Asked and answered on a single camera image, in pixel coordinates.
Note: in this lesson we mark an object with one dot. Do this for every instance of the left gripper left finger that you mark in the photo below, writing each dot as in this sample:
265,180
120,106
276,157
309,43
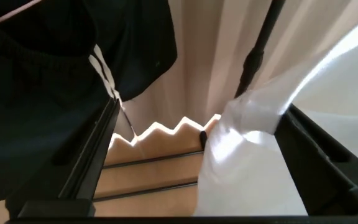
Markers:
82,180

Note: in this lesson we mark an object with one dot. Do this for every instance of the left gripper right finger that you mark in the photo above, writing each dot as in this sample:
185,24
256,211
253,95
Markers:
322,186

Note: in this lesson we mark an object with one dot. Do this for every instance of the white garment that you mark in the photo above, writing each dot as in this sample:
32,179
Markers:
244,174

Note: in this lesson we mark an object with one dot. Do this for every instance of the black trousers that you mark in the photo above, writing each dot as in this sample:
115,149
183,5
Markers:
42,93

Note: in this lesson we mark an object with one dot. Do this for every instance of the pink clothes hanger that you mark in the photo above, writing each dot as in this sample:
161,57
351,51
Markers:
17,11

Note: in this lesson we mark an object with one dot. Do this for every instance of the black clothes rack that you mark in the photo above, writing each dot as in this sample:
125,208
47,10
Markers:
259,46

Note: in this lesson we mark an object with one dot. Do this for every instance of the beige curtain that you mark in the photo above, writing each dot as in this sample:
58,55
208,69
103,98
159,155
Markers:
204,62

